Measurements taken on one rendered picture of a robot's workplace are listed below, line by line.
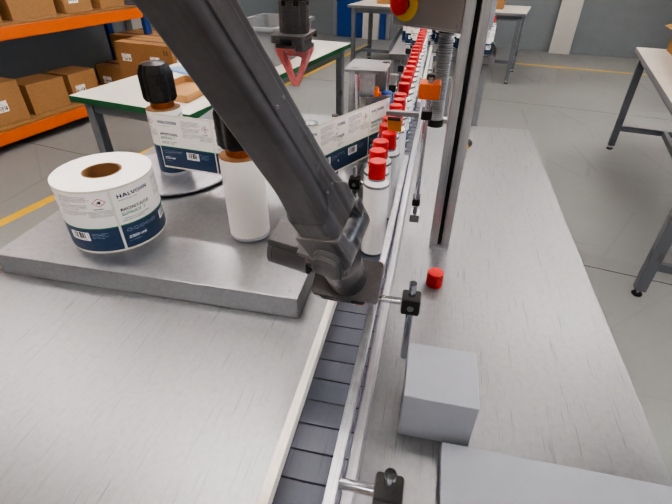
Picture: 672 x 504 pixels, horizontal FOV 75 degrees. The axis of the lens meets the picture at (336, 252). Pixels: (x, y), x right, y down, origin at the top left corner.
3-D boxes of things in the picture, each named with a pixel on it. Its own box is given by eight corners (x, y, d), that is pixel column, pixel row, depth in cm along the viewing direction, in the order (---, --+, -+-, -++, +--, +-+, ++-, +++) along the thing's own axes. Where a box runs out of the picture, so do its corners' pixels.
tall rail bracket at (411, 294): (371, 344, 78) (377, 271, 69) (412, 351, 77) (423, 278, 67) (369, 358, 76) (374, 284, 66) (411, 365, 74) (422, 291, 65)
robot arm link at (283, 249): (337, 265, 48) (363, 205, 52) (245, 235, 51) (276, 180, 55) (341, 306, 59) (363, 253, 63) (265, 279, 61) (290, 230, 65)
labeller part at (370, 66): (353, 61, 128) (353, 57, 127) (391, 63, 126) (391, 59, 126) (344, 72, 117) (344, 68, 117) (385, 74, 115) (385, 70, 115)
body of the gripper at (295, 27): (270, 46, 81) (267, 0, 77) (286, 37, 90) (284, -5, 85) (303, 48, 80) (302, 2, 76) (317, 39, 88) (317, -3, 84)
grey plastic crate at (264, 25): (266, 46, 322) (263, 12, 309) (316, 50, 311) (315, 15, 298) (221, 63, 276) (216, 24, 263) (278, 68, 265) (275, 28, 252)
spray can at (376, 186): (363, 241, 96) (367, 153, 85) (386, 245, 95) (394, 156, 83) (357, 254, 92) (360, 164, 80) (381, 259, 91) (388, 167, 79)
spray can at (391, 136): (377, 207, 109) (382, 126, 97) (397, 212, 107) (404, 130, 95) (369, 217, 105) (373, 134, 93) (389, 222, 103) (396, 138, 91)
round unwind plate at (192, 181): (158, 148, 140) (157, 144, 140) (248, 156, 135) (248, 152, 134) (94, 191, 116) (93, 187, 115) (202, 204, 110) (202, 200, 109)
